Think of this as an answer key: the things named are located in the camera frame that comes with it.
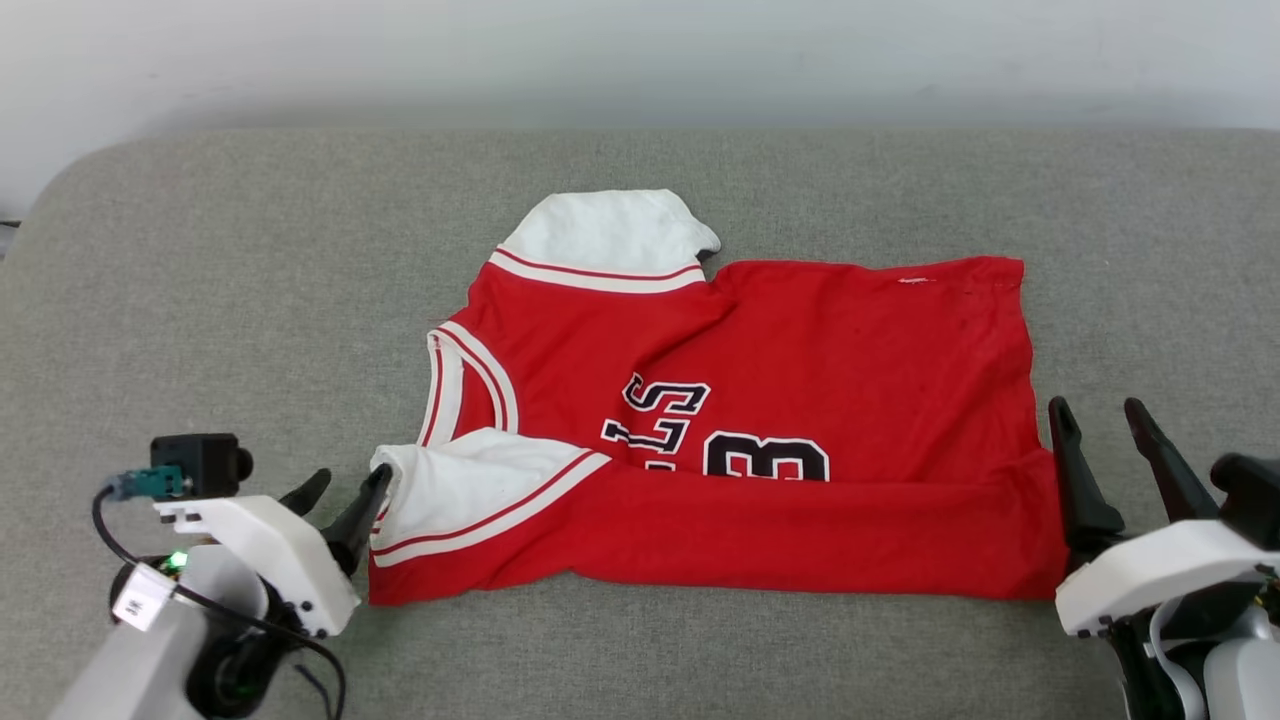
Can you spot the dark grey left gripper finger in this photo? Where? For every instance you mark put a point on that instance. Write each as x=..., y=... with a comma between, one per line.
x=358, y=520
x=308, y=490

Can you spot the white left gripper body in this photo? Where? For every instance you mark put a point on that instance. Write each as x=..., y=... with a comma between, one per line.
x=280, y=550

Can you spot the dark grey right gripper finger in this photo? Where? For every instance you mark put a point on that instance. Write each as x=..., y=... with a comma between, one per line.
x=1083, y=490
x=1175, y=480

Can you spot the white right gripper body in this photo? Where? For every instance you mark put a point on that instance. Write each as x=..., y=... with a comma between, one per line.
x=1150, y=575

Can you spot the red and white basketball jersey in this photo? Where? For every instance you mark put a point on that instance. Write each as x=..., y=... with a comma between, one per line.
x=850, y=350

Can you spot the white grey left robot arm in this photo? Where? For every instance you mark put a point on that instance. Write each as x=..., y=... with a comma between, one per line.
x=140, y=660

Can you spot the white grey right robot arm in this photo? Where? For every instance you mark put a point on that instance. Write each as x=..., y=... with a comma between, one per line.
x=1240, y=670

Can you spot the white label tag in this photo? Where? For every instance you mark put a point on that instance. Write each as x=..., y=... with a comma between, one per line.
x=142, y=597

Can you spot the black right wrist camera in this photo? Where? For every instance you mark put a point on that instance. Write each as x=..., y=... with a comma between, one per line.
x=1250, y=495

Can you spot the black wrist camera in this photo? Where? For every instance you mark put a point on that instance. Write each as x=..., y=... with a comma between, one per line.
x=1250, y=495
x=205, y=462

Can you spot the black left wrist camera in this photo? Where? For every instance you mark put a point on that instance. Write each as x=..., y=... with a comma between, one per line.
x=205, y=462

